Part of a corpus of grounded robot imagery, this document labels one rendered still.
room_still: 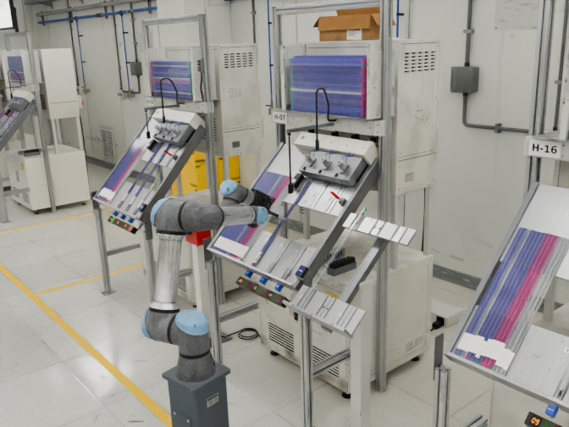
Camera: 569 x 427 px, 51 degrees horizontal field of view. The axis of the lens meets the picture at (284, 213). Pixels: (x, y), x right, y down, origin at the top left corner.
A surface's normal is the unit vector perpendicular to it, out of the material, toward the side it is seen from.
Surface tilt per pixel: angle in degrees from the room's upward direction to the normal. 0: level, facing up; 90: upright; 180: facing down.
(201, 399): 90
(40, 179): 90
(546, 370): 44
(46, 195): 90
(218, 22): 90
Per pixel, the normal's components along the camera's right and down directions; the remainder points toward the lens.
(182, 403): -0.66, 0.23
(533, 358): -0.56, -0.54
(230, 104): 0.64, 0.19
